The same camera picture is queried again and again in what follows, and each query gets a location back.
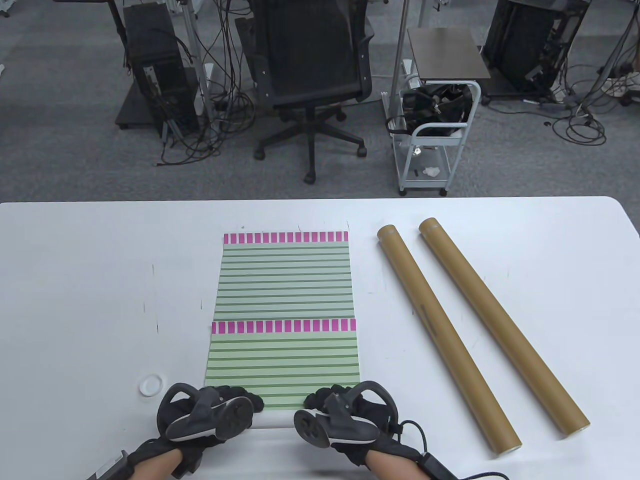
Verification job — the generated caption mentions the person's right hand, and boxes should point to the person's right hand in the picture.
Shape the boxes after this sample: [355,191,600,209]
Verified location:
[300,384,423,471]

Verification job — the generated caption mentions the person's left forearm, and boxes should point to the person's left forearm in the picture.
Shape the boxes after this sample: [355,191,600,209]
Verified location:
[132,447,183,480]

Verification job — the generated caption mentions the black cable bundle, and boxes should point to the black cable bundle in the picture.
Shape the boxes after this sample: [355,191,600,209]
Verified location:
[152,0,256,167]

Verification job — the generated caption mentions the small brown top side table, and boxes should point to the small brown top side table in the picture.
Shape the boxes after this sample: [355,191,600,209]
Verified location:
[407,27,492,81]

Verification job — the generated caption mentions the black computer tower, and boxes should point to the black computer tower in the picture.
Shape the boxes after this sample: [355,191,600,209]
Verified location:
[115,4,202,140]

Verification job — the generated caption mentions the person's right forearm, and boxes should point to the person's right forearm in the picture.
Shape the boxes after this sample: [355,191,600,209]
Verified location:
[367,450,426,480]

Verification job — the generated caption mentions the black right wrist pack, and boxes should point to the black right wrist pack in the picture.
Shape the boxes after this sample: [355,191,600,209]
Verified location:
[417,451,458,480]

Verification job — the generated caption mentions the grey labelled left wrist pack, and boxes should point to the grey labelled left wrist pack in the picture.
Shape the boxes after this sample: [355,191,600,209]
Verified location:
[87,450,132,480]

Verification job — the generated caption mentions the silver metal pole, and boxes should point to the silver metal pole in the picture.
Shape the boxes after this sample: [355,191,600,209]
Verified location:
[390,0,411,126]

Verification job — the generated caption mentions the black right glove cable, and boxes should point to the black right glove cable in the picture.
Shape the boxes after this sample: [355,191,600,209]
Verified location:
[397,420,430,453]

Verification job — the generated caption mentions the black computer rack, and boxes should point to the black computer rack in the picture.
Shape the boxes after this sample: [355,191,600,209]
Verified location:
[482,0,591,98]

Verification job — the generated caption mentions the white metal utility cart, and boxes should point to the white metal utility cart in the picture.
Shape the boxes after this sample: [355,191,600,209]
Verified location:
[382,75,482,197]

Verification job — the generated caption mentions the black mesh office chair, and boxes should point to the black mesh office chair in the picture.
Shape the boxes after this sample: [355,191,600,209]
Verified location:
[235,0,376,185]

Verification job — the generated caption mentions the green striped mouse pad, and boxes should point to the green striped mouse pad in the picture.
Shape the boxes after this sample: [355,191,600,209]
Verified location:
[204,318,362,430]
[212,231,357,321]

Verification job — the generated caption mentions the black headset gear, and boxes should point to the black headset gear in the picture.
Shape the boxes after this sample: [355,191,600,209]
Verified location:
[386,84,473,137]

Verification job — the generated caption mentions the black grey hand controller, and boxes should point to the black grey hand controller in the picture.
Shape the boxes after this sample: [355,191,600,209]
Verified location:
[293,381,400,448]
[156,382,253,442]

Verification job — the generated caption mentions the person's left hand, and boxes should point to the person's left hand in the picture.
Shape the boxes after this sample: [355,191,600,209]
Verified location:
[156,384,265,476]

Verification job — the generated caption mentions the brown cardboard mailing tube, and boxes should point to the brown cardboard mailing tube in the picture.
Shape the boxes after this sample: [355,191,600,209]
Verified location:
[418,217,591,441]
[376,225,523,457]

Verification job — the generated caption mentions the black coiled floor cable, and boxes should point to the black coiled floor cable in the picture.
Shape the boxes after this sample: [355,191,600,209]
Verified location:
[542,60,608,147]

